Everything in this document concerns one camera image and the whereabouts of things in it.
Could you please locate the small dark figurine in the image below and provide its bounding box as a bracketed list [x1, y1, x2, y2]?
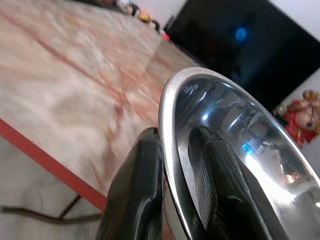
[149, 19, 162, 32]

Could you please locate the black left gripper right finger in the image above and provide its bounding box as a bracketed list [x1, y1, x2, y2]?
[187, 124, 289, 240]

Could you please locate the shiny steel plate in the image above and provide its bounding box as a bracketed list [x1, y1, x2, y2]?
[157, 66, 320, 240]

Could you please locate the red table frame edge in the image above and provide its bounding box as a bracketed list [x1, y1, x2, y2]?
[0, 117, 108, 211]

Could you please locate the small white figurine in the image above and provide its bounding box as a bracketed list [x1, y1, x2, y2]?
[117, 0, 137, 15]

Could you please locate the small yellow figurine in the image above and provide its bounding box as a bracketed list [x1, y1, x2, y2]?
[137, 11, 152, 23]

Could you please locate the red and gold idol figurine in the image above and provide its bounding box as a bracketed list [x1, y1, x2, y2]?
[272, 89, 320, 148]

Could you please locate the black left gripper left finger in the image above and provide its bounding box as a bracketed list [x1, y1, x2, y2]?
[96, 126, 166, 240]

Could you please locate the black flat screen television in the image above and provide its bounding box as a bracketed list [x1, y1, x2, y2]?
[163, 0, 320, 114]

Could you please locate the dark brown straight table strut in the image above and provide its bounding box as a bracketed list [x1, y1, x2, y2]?
[60, 194, 81, 219]

